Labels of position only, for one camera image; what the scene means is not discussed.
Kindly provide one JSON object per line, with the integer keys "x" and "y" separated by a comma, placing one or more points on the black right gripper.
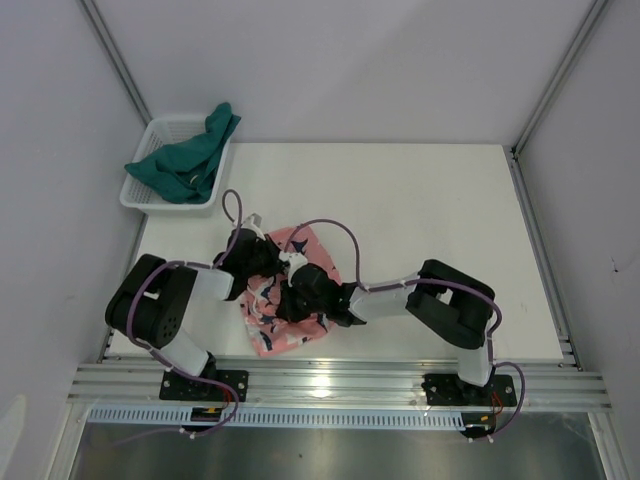
{"x": 288, "y": 308}

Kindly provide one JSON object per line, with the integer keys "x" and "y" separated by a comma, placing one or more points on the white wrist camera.
{"x": 292, "y": 260}
{"x": 253, "y": 223}

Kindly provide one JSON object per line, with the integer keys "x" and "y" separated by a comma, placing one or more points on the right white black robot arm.
{"x": 456, "y": 307}

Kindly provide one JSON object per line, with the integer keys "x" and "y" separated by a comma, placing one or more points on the white perforated cable tray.
{"x": 280, "y": 417}

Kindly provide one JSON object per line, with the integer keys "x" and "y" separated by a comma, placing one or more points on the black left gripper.
{"x": 276, "y": 264}

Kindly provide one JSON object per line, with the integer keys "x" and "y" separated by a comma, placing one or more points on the green shorts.
{"x": 184, "y": 172}

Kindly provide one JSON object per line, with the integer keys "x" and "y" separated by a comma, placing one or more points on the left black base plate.
{"x": 175, "y": 387}

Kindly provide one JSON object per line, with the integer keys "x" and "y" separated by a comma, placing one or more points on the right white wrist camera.
{"x": 292, "y": 260}

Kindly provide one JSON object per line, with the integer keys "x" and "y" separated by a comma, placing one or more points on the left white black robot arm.
{"x": 150, "y": 304}

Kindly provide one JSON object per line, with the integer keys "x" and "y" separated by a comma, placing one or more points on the pink shark print shorts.
{"x": 270, "y": 334}

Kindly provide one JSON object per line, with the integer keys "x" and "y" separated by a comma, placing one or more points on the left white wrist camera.
{"x": 253, "y": 223}

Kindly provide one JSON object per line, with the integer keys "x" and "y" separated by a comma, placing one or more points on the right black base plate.
{"x": 450, "y": 390}

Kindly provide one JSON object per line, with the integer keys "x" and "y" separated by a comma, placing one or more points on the left aluminium frame post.
{"x": 115, "y": 58}

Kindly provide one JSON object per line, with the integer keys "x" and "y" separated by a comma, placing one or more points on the aluminium frame post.
{"x": 115, "y": 58}
{"x": 570, "y": 57}

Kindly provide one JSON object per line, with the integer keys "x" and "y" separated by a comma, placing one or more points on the right aluminium frame post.
{"x": 570, "y": 57}

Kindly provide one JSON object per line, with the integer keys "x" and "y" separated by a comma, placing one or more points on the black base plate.
{"x": 175, "y": 387}
{"x": 450, "y": 390}

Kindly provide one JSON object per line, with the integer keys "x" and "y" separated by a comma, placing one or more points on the aluminium mounting rail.
{"x": 337, "y": 384}

